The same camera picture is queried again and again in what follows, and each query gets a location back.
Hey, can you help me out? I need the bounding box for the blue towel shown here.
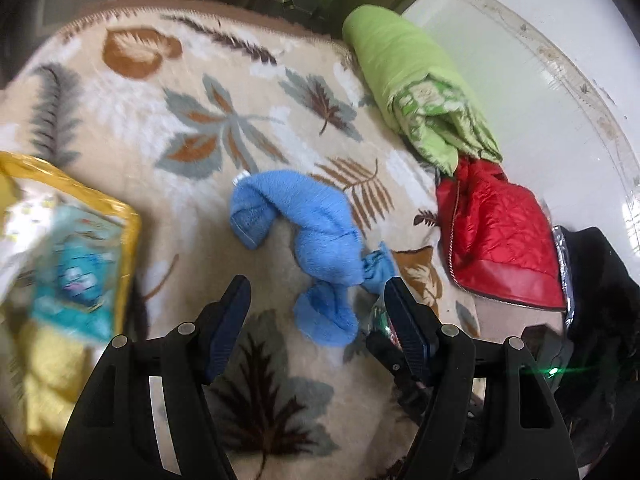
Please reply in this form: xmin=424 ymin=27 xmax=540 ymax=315
xmin=230 ymin=170 xmax=399 ymax=347

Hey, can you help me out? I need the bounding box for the floral beige carpet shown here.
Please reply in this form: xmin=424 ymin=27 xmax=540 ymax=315
xmin=1 ymin=0 xmax=477 ymax=479

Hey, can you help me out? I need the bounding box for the red quilted jacket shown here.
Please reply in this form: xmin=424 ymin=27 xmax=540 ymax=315
xmin=436 ymin=158 xmax=565 ymax=311

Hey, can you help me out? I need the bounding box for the black backpack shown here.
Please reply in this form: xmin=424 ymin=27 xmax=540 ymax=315
xmin=522 ymin=226 xmax=639 ymax=467

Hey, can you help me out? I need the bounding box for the green rolled blanket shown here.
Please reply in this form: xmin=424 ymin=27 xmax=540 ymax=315
xmin=343 ymin=4 xmax=502 ymax=176

